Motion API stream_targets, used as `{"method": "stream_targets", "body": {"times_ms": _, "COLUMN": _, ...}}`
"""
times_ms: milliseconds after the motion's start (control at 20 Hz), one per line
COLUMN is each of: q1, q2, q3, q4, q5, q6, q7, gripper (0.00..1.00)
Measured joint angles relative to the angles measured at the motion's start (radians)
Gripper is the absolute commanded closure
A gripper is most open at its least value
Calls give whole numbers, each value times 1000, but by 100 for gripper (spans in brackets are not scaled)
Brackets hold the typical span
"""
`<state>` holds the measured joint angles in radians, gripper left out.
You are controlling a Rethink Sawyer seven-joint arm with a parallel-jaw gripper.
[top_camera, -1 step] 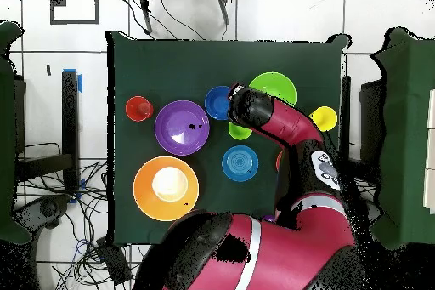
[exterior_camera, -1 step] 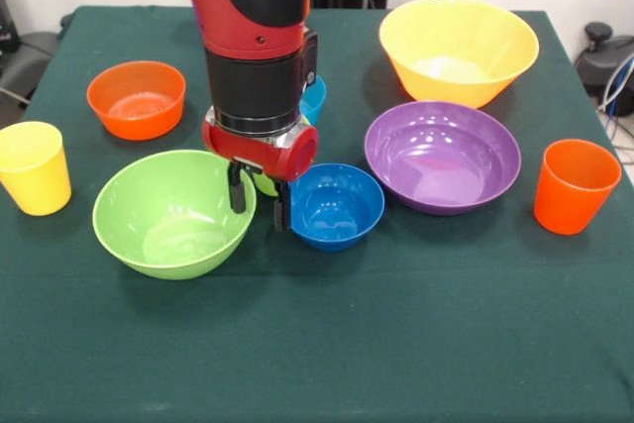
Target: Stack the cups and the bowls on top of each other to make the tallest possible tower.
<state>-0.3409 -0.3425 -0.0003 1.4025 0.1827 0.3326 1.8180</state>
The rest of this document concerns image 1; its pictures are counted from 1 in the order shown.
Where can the black office chair base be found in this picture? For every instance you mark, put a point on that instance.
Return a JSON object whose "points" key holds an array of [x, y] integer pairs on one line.
{"points": [[47, 208]]}

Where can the orange cup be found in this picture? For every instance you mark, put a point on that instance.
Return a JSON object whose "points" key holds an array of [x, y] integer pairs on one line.
{"points": [[136, 108]]}

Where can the dark green tablecloth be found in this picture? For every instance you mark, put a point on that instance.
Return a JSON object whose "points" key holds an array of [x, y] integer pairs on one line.
{"points": [[204, 65]]}

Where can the green bowl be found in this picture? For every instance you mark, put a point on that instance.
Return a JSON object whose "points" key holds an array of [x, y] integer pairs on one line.
{"points": [[272, 82]]}

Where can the light blue bowl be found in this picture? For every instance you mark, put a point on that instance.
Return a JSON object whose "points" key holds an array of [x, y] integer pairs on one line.
{"points": [[239, 163]]}

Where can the black power strip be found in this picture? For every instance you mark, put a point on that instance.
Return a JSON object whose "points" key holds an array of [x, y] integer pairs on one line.
{"points": [[114, 262]]}

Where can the large yellow-orange bowl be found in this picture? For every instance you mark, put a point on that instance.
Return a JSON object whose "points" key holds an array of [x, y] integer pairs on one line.
{"points": [[146, 198]]}

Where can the black side frame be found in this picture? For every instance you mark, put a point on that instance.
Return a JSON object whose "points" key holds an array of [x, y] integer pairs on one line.
{"points": [[370, 120]]}

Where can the green cloth covered side table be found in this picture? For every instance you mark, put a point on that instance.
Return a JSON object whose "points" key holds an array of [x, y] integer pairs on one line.
{"points": [[404, 133], [6, 133]]}

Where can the orange bowl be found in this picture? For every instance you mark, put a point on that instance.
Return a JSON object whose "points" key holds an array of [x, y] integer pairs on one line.
{"points": [[279, 160]]}

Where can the yellow cup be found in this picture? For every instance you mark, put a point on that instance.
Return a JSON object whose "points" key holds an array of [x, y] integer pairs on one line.
{"points": [[324, 118]]}

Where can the blue tape strip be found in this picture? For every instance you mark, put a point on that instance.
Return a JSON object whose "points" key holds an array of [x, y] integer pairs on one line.
{"points": [[80, 82]]}

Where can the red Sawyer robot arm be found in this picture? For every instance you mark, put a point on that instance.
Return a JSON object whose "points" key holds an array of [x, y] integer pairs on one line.
{"points": [[292, 256]]}

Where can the dark blue bowl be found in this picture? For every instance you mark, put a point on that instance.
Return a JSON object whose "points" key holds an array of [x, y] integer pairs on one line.
{"points": [[217, 103]]}

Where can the green cup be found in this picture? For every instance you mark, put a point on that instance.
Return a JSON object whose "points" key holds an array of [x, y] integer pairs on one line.
{"points": [[238, 133]]}

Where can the purple bowl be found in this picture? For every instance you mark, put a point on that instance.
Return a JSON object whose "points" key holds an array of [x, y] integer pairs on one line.
{"points": [[176, 120]]}

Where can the black bench frame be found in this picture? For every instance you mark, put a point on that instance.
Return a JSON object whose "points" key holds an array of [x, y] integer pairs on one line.
{"points": [[69, 126]]}

